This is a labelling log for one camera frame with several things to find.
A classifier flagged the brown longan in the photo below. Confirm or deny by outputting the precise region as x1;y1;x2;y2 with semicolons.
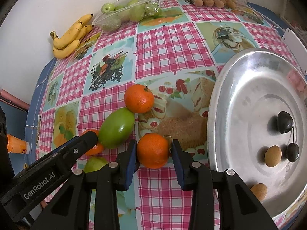
264;145;283;167
250;183;267;201

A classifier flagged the large silver metal bowl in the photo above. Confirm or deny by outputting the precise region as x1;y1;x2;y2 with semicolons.
207;48;306;219

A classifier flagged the clear bag of green fruits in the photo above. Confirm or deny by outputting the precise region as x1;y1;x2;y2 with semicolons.
93;0;162;32

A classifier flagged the oval green mango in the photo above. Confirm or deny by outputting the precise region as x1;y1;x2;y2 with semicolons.
98;108;135;149

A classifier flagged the dark cherry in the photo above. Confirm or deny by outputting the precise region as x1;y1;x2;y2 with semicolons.
286;143;299;163
277;111;294;134

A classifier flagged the orange tube bottle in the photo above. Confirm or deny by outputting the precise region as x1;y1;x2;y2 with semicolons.
7;134;30;154

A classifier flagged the white plastic power box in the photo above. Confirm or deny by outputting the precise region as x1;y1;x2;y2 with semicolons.
283;28;307;76

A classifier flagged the round green apple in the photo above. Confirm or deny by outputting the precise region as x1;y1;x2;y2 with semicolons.
83;156;108;173

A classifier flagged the orange mandarin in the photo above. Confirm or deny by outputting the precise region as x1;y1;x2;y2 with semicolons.
124;84;154;114
81;129;104;156
137;133;169;169

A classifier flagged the yellow banana bunch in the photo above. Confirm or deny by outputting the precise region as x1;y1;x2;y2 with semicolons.
50;14;93;59

